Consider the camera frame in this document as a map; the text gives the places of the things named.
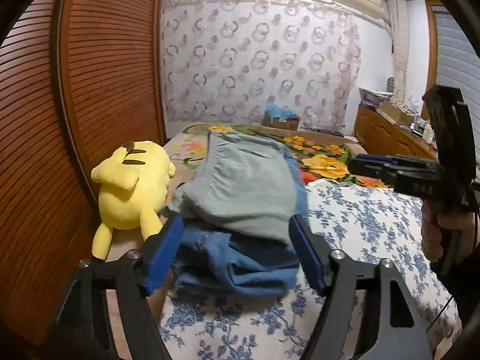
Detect wooden louvred wardrobe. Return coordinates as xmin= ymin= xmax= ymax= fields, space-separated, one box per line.
xmin=1 ymin=0 xmax=166 ymax=346

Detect blue floral white bedspread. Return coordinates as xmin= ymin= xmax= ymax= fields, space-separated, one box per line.
xmin=160 ymin=180 xmax=460 ymax=359

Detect grey window blind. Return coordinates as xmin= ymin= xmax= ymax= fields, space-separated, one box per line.
xmin=432 ymin=6 xmax=480 ymax=161

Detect open cardboard box on sideboard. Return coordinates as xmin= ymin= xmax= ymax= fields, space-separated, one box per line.
xmin=381 ymin=101 xmax=414 ymax=125

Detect grey shorts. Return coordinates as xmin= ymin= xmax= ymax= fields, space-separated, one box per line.
xmin=162 ymin=131 xmax=307 ymax=245

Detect folded blue jeans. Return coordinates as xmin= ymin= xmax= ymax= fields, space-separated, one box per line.
xmin=170 ymin=145 xmax=310 ymax=298

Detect cardboard box with blue cloth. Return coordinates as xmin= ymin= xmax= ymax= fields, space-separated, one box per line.
xmin=261 ymin=102 xmax=300 ymax=131

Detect circle pattern sheer curtain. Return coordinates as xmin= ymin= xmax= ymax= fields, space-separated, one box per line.
xmin=160 ymin=0 xmax=361 ymax=135

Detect flower pattern brown blanket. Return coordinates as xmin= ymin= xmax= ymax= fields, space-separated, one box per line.
xmin=104 ymin=122 xmax=389 ymax=360

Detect person's right hand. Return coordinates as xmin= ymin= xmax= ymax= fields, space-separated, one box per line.
xmin=421 ymin=201 xmax=479 ymax=263

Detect long wooden sideboard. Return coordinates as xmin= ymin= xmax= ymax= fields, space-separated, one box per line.
xmin=353 ymin=105 xmax=437 ymax=159

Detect yellow Pikachu plush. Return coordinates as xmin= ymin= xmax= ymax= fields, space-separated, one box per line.
xmin=91 ymin=141 xmax=176 ymax=260

